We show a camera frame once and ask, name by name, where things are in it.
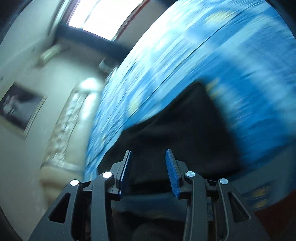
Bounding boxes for window with frame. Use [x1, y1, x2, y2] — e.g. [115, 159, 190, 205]
[66, 0, 149, 41]

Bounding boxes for black pants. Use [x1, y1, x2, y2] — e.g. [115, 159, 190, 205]
[98, 81, 242, 220]

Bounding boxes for framed wall picture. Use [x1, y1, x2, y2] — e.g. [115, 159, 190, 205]
[1, 82, 47, 138]

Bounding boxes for blue patterned bed sheet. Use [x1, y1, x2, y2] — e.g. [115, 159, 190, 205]
[83, 1, 295, 210]

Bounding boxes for cream tufted leather headboard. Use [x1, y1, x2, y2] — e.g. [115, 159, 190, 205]
[39, 78, 105, 203]

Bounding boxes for left dark blue curtain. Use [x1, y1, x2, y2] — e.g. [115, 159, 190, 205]
[55, 23, 131, 63]

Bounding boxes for white wall air conditioner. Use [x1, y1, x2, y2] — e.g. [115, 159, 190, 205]
[37, 44, 69, 67]

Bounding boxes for white desk fan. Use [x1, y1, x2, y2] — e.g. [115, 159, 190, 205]
[98, 58, 118, 75]

